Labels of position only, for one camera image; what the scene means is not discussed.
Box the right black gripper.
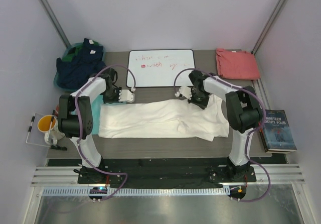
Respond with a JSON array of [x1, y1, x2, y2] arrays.
[[188, 89, 210, 109]]

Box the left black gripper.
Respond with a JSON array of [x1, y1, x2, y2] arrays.
[[103, 87, 124, 104]]

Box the white printed t-shirt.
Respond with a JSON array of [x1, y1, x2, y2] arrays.
[[98, 95, 229, 142]]

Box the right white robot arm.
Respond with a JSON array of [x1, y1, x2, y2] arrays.
[[188, 70, 265, 181]]

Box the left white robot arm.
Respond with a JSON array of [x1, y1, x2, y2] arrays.
[[58, 66, 125, 183]]

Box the teal cutting board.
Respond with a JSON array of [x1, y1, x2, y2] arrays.
[[72, 94, 105, 136]]

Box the navy blue t-shirt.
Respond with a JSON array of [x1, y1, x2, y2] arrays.
[[56, 38, 108, 89]]

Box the folded pink t-shirt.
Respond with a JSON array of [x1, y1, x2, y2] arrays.
[[216, 49, 260, 80]]

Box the white dry-erase board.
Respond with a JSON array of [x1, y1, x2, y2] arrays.
[[126, 49, 196, 87]]

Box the green t-shirt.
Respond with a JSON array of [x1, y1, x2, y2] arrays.
[[62, 44, 83, 62]]

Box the white mug orange inside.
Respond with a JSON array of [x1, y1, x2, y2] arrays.
[[38, 115, 65, 146]]

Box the black marker pen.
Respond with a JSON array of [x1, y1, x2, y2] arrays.
[[50, 145, 68, 151]]

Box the clear acrylic sheet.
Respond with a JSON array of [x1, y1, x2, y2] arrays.
[[26, 113, 58, 148]]

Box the Nineteen Eighty-Four book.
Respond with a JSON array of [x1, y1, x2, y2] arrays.
[[259, 109, 297, 154]]

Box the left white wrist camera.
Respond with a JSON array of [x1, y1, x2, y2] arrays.
[[118, 89, 135, 103]]

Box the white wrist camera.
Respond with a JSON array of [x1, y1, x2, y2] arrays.
[[175, 86, 192, 99], [118, 89, 135, 103]]

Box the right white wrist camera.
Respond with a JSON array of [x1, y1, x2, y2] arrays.
[[175, 86, 192, 99]]

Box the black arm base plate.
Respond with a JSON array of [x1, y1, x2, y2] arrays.
[[46, 157, 288, 188]]

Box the white slotted cable duct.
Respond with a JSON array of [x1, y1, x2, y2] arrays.
[[42, 186, 230, 197]]

